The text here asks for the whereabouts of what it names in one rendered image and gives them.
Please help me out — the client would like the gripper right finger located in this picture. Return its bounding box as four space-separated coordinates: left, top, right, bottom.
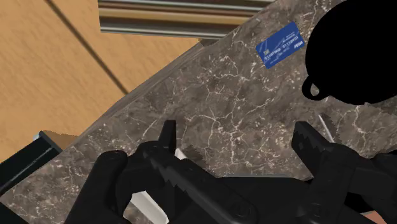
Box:
292 120 397 224

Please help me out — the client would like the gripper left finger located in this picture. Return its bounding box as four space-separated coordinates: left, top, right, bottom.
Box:
63 119 259 224

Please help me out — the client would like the white flat elongated object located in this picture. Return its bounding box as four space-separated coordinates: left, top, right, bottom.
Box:
129 147 188 224

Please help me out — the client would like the thin silver rod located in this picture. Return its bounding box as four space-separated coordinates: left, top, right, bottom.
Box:
317 114 336 144

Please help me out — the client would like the blue bank card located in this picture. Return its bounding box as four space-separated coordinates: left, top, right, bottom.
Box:
255 20 305 69

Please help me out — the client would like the black furniture piece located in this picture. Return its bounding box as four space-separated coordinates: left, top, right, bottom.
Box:
0 130 64 197

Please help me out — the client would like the brown grey striped furniture piece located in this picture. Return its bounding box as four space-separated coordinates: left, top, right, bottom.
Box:
97 0 275 39

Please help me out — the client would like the black round pot with handle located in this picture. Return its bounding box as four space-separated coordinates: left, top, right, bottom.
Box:
302 0 397 106

